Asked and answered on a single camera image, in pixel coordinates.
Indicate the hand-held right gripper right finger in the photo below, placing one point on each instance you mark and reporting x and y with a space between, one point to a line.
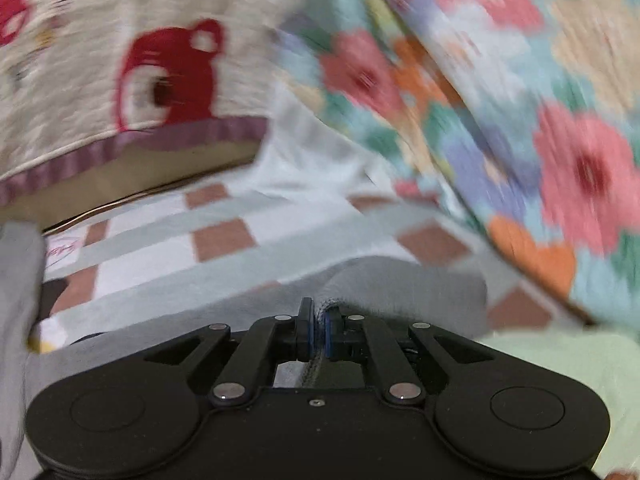
330 334

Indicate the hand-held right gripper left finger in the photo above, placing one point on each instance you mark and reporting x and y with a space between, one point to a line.
309 340

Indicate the grey ribbed sweater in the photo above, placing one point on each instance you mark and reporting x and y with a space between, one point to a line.
400 290

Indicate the checkered pastel rug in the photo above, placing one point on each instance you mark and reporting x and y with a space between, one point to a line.
225 270

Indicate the white bed sheet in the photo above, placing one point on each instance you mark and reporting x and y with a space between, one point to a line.
310 160

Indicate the pale green cloth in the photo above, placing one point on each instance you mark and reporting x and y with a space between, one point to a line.
575 385

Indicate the colourful floral blanket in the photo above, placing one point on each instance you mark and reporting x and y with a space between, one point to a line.
500 110

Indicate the white quilted bedspread red bears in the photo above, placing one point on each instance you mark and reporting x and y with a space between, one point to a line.
75 60

